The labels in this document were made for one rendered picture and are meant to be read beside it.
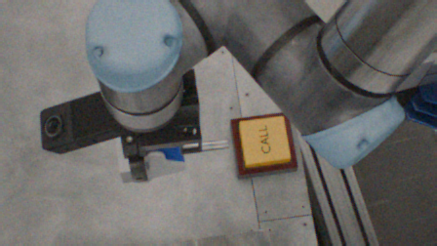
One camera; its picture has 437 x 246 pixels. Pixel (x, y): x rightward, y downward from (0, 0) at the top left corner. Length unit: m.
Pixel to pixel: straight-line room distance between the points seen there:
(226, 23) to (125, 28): 0.09
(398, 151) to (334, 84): 1.16
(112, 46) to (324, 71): 0.16
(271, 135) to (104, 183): 0.23
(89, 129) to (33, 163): 0.32
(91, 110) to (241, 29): 0.22
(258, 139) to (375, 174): 0.70
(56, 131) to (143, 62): 0.24
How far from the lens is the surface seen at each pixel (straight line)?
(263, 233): 1.02
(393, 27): 0.60
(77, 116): 0.85
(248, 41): 0.68
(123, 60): 0.64
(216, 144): 1.00
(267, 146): 1.10
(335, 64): 0.63
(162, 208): 1.12
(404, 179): 1.78
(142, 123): 0.76
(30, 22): 1.22
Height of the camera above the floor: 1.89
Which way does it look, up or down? 73 degrees down
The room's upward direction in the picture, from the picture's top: 4 degrees clockwise
